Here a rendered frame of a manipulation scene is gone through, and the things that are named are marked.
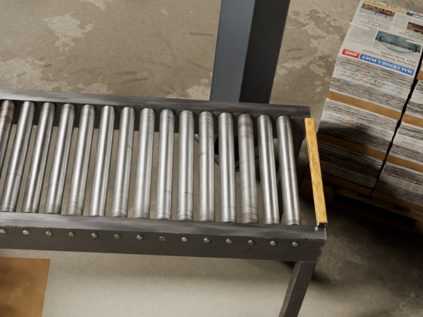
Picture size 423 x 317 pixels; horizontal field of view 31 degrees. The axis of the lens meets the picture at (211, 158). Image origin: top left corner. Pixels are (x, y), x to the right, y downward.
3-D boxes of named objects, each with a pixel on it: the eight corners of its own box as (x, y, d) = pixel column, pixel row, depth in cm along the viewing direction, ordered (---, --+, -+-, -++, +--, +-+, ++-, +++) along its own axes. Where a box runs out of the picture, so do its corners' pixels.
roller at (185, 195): (177, 114, 254) (190, 119, 256) (173, 229, 223) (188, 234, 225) (183, 105, 251) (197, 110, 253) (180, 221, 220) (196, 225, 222)
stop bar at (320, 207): (313, 121, 252) (315, 116, 251) (327, 227, 224) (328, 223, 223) (304, 120, 252) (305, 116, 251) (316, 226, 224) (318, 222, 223)
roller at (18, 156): (38, 109, 252) (36, 99, 248) (14, 224, 221) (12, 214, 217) (22, 108, 251) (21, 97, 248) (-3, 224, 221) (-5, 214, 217)
